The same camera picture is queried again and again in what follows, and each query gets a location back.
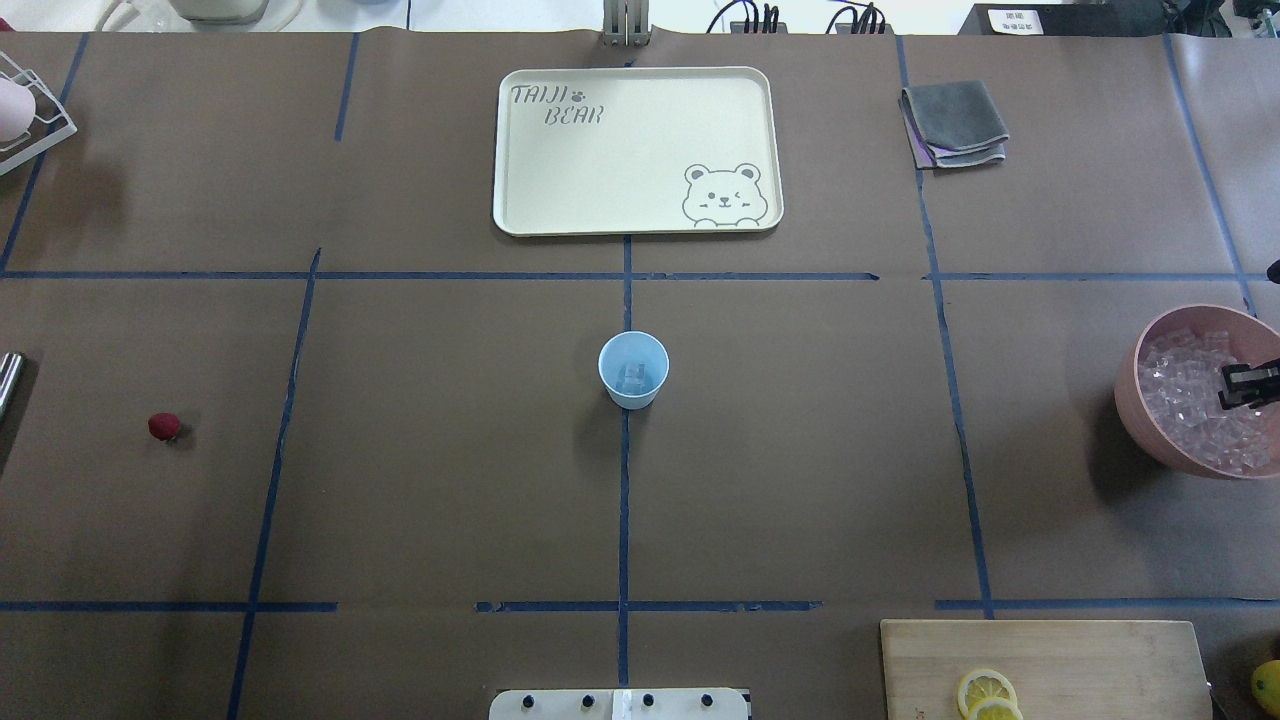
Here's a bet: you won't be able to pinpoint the wooden cutting board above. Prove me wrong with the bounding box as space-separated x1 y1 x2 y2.
879 619 1213 719

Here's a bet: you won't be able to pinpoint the red strawberry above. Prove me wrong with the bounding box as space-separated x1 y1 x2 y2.
147 413 183 443

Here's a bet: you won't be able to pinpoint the pink bowl of ice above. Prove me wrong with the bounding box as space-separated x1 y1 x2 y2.
1114 305 1277 479

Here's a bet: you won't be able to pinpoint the white cup rack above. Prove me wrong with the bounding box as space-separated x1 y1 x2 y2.
1 53 78 176

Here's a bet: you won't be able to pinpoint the grey folded cloth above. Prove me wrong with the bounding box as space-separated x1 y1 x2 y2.
899 79 1010 170

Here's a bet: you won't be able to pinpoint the lemon slices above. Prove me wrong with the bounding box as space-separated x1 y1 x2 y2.
955 667 1024 719

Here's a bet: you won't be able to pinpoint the pink cup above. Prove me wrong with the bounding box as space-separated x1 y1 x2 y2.
0 77 36 143

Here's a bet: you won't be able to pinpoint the cream bear tray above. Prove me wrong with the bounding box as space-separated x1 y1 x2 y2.
492 67 785 237

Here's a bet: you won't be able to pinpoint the yellow lemon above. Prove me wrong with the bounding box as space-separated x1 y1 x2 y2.
1251 659 1280 719

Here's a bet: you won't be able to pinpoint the steel muddler black tip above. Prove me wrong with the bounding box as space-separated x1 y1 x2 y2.
0 352 26 419

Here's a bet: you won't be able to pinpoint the aluminium frame post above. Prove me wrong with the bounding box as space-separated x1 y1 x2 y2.
602 0 652 47

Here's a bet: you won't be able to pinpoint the light blue plastic cup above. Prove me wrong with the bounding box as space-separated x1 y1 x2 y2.
596 331 669 411

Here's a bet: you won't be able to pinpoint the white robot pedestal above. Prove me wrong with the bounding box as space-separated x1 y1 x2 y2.
488 687 753 719

